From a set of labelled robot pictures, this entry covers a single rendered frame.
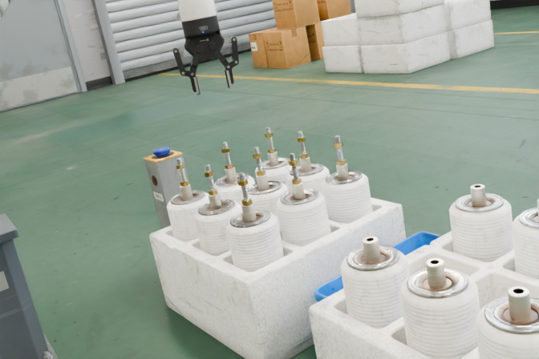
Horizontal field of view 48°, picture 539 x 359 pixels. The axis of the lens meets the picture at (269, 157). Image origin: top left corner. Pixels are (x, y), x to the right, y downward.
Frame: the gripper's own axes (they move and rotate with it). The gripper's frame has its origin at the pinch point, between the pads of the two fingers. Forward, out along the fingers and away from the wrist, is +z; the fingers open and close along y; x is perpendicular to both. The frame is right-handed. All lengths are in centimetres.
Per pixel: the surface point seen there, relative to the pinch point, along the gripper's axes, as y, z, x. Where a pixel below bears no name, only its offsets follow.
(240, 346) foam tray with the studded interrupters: -7, 44, -30
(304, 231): 9.7, 27.1, -25.7
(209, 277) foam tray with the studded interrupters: -9.4, 32.0, -24.7
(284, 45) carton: 82, 28, 355
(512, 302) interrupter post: 23, 20, -75
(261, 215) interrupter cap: 2.4, 21.7, -26.2
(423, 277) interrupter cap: 18, 22, -62
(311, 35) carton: 110, 27, 373
